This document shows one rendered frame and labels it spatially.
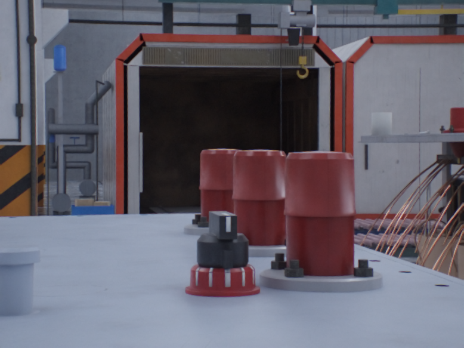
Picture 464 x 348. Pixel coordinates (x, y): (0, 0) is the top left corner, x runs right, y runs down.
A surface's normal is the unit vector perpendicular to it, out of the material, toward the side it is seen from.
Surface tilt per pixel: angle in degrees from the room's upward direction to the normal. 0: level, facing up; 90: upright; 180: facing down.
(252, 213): 91
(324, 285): 90
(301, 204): 89
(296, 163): 89
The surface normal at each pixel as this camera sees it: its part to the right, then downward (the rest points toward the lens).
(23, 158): 0.16, 0.01
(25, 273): 0.68, 0.00
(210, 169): -0.46, -0.01
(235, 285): 0.43, -0.02
